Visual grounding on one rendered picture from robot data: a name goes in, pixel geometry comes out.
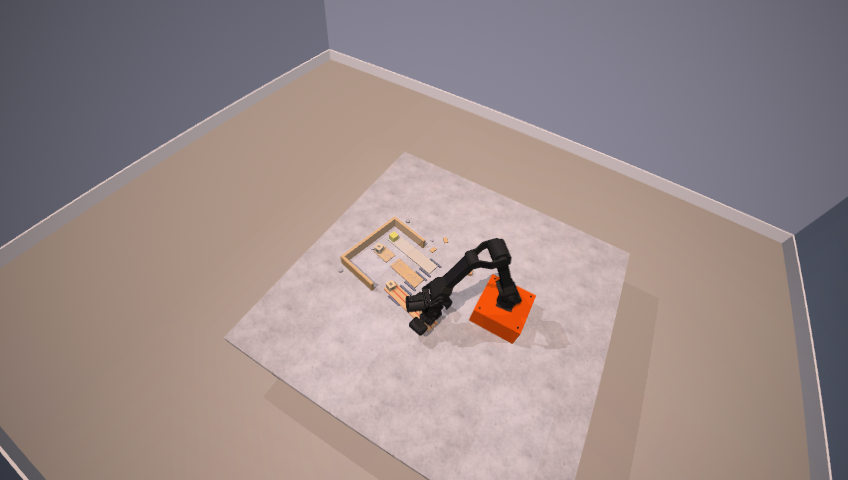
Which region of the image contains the orange strip with red stripes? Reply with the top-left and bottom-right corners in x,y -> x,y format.
384,281 -> 438,332

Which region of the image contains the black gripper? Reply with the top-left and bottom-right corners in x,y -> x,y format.
409,299 -> 452,335

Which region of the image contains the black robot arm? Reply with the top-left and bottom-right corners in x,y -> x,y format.
405,238 -> 522,313

